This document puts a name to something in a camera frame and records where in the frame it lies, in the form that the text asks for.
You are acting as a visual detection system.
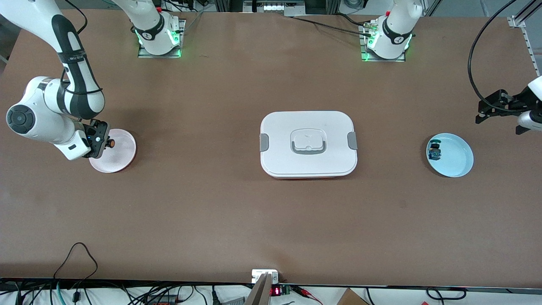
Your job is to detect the red test lead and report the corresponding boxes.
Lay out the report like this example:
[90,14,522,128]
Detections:
[292,286,323,305]

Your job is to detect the black coiled cable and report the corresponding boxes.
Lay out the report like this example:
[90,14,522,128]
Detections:
[426,287,467,300]

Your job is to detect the black cable tangle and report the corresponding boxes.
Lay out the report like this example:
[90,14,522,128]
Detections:
[0,280,246,305]

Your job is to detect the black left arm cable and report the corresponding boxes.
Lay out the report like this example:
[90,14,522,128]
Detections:
[467,0,519,114]

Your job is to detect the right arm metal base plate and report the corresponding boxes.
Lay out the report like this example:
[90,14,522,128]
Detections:
[138,18,186,58]

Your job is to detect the metal frame crossbar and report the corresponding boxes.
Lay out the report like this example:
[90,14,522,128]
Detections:
[214,0,341,17]

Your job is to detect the light blue round plate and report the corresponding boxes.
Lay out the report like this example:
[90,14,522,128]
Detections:
[426,133,474,178]

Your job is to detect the pink round plate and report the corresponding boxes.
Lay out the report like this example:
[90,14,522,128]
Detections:
[88,129,137,173]

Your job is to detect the black cable across table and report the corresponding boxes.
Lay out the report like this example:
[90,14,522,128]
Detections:
[292,15,375,34]

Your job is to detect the white socket block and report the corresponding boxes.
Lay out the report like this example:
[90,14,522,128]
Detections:
[252,269,279,283]

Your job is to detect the grey aluminium profile bar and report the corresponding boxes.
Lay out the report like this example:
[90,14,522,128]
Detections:
[245,273,273,305]

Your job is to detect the brown cardboard piece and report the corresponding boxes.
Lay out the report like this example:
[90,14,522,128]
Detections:
[337,288,370,305]

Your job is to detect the white lunch box grey latches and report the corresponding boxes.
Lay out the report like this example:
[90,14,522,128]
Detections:
[260,111,358,179]

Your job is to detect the aluminium frame rail with bracket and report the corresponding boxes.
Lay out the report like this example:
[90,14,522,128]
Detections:
[507,0,542,87]

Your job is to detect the thin black looped cable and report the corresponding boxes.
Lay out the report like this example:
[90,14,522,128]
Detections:
[53,242,99,293]

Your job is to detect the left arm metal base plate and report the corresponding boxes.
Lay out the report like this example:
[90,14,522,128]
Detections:
[359,22,407,63]

